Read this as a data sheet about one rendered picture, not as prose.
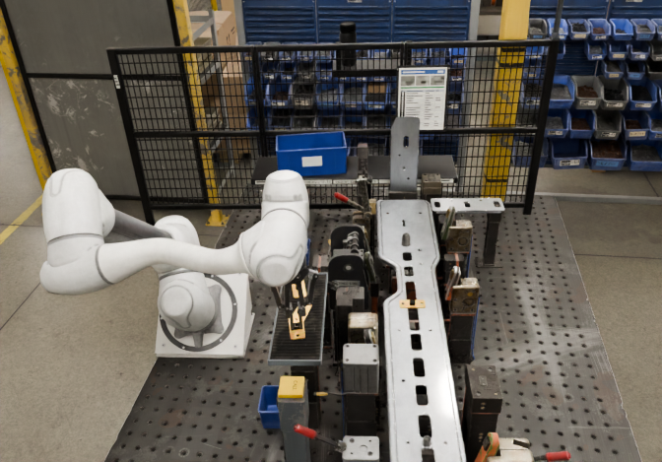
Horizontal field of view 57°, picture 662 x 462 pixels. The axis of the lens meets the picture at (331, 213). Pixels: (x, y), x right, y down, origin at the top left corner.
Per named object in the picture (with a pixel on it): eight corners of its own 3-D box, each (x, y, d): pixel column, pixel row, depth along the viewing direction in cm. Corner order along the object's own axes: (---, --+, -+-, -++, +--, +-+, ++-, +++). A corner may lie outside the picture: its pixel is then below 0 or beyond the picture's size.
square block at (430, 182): (436, 252, 273) (442, 181, 254) (419, 252, 273) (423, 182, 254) (434, 241, 279) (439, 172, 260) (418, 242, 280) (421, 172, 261)
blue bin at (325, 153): (347, 173, 269) (347, 147, 262) (278, 177, 267) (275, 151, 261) (344, 157, 283) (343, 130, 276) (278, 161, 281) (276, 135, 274)
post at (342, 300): (354, 396, 205) (353, 304, 184) (339, 396, 206) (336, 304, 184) (355, 384, 210) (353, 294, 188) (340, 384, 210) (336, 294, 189)
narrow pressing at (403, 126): (417, 191, 260) (420, 116, 241) (389, 191, 260) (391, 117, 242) (417, 190, 260) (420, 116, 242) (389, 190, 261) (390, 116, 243)
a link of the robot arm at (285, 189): (268, 220, 148) (261, 251, 137) (262, 163, 140) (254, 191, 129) (312, 219, 148) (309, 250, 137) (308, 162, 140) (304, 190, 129)
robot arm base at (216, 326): (175, 350, 222) (170, 349, 217) (172, 290, 228) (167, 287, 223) (225, 344, 221) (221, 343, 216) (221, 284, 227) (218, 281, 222)
